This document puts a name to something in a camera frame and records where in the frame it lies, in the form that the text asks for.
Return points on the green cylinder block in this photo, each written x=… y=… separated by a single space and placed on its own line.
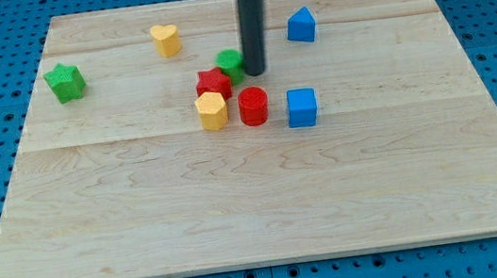
x=230 y=62

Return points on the red star block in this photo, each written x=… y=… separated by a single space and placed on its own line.
x=214 y=80

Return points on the green star block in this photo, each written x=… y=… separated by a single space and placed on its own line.
x=66 y=82

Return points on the red cylinder block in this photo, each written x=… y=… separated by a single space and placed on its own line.
x=253 y=105

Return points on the yellow hexagon block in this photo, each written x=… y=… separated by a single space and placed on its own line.
x=212 y=110

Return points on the blue cube block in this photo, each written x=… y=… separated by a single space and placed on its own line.
x=302 y=107

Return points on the blue triangular prism block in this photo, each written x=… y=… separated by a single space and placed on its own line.
x=302 y=26

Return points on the yellow heart block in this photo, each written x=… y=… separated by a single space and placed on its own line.
x=166 y=39

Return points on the light wooden board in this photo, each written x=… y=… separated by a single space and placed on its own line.
x=126 y=183

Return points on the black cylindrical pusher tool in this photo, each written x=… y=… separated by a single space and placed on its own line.
x=252 y=35

